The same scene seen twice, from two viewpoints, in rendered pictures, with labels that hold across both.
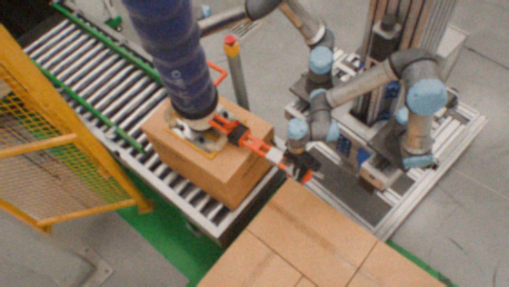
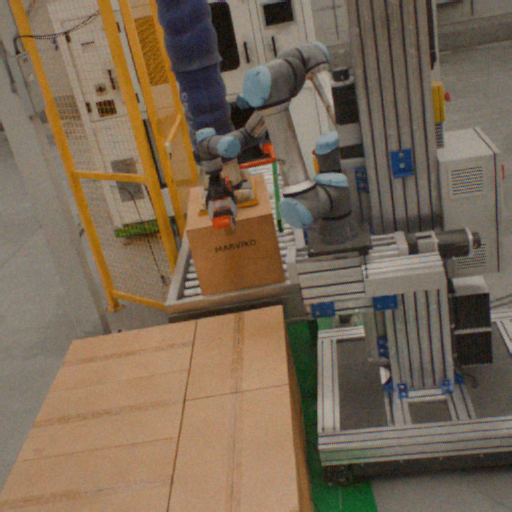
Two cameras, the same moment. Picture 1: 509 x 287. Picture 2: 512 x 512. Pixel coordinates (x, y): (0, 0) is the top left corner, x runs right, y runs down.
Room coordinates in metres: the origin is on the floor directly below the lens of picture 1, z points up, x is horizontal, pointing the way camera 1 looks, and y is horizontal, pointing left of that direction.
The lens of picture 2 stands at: (-0.76, -1.95, 1.98)
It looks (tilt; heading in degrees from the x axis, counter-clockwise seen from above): 24 degrees down; 46
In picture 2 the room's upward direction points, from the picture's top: 12 degrees counter-clockwise
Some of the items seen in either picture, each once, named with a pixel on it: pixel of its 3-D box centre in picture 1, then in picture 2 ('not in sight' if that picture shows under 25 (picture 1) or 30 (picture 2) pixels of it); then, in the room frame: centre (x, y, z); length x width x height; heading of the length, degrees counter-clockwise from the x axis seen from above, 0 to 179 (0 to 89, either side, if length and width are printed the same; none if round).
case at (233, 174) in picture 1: (212, 144); (235, 236); (1.22, 0.26, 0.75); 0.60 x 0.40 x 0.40; 45
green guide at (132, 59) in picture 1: (122, 47); (281, 180); (2.28, 0.87, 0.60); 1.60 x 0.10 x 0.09; 42
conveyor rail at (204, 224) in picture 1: (94, 133); (195, 228); (1.62, 1.07, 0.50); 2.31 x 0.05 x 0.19; 42
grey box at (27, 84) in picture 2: not in sight; (28, 83); (0.92, 1.23, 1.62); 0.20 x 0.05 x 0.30; 42
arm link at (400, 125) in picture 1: (409, 123); (330, 193); (0.88, -0.65, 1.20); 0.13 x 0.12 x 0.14; 173
